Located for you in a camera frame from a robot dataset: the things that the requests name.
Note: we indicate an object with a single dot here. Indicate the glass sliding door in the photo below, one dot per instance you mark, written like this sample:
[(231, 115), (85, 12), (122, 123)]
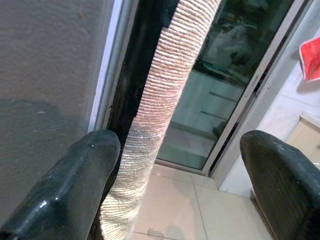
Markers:
[(217, 105)]

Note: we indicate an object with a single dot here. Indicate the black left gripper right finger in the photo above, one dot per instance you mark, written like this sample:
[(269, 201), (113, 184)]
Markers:
[(287, 190)]

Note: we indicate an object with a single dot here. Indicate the beige wooden board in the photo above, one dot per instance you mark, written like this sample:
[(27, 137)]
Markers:
[(307, 135)]

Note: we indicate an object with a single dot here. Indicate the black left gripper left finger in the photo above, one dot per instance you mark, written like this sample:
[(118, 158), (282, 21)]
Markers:
[(62, 190)]

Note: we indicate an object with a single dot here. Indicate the red cloth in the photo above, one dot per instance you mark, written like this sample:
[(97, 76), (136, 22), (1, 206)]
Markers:
[(312, 60)]

